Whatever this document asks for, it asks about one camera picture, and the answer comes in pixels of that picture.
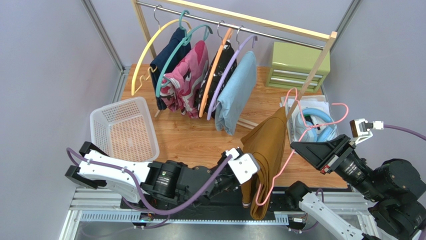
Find brown trousers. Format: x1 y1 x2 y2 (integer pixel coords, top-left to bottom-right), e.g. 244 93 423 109
241 107 287 221

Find pink wire hanger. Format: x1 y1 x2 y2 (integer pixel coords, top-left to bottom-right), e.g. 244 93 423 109
255 87 349 206

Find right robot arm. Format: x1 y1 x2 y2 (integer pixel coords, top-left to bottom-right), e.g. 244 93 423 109
290 134 426 240

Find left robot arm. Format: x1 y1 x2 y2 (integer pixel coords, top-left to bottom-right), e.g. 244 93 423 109
65 141 259 216

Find purple hanger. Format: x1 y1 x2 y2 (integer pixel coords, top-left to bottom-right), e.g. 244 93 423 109
206 25 258 121

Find yellow hanger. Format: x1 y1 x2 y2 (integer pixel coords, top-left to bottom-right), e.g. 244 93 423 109
131 2 179 96

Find orange hanger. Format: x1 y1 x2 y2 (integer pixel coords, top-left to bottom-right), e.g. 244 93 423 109
198 28 234 118

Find teal hanger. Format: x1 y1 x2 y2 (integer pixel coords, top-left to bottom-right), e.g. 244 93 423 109
151 9 213 98

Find light blue headphones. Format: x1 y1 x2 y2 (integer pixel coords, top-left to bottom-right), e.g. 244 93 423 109
294 107 337 142

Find light blue garment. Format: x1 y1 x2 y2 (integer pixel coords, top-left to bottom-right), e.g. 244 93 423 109
214 51 257 136

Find pink patterned garment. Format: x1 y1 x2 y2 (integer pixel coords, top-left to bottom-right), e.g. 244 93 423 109
160 40 209 119

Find green drawer box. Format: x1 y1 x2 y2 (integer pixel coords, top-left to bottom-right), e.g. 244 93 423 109
265 41 322 90

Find black patterned garment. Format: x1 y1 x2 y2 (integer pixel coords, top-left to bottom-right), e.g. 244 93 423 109
195 40 238 113

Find white plastic basket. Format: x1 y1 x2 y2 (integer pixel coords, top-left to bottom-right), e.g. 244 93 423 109
89 96 160 163

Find navy blue garment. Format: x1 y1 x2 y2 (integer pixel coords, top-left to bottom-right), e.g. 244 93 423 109
149 26 192 111

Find wooden clothes rack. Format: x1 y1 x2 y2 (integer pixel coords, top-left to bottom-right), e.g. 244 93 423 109
131 0 339 131

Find metal rack rod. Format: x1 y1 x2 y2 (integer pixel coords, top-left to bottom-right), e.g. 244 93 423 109
135 0 324 50

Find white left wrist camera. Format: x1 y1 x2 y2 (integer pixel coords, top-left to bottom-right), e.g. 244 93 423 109
224 147 261 185

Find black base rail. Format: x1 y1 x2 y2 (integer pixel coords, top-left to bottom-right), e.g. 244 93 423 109
119 186 319 222

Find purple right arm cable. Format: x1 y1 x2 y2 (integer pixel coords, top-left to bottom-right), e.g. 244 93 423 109
382 124 426 141

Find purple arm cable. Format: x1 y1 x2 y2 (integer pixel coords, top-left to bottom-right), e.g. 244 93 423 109
65 147 234 217
382 124 426 141

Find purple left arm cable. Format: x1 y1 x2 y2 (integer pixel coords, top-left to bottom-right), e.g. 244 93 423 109
65 147 234 217

